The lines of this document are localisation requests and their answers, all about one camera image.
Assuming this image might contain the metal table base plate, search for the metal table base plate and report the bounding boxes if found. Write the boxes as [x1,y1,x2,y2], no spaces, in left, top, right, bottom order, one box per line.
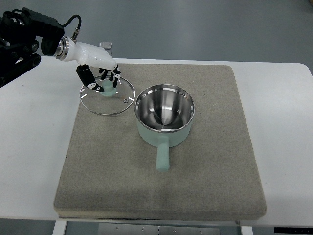
[97,223,221,235]

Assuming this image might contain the black control panel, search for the black control panel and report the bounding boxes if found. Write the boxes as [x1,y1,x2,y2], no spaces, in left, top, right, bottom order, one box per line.
[274,227,313,235]

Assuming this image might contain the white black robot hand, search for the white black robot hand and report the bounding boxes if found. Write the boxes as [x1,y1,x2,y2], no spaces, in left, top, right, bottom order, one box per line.
[55,37,121,92]

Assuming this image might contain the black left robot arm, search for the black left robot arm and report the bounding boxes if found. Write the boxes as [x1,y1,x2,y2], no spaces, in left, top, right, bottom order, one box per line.
[0,7,77,87]

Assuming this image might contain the mint green saucepan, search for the mint green saucepan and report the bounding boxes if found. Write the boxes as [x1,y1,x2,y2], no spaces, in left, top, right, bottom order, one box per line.
[134,84,195,172]

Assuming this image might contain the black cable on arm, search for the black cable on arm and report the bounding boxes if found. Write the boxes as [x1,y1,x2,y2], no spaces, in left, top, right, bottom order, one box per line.
[60,14,83,41]

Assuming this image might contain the glass lid with green knob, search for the glass lid with green knob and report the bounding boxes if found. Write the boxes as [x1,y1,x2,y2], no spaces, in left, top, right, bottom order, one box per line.
[80,75,135,115]

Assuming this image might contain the grey felt mat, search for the grey felt mat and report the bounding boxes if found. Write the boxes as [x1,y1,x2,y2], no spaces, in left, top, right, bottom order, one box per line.
[53,63,267,220]

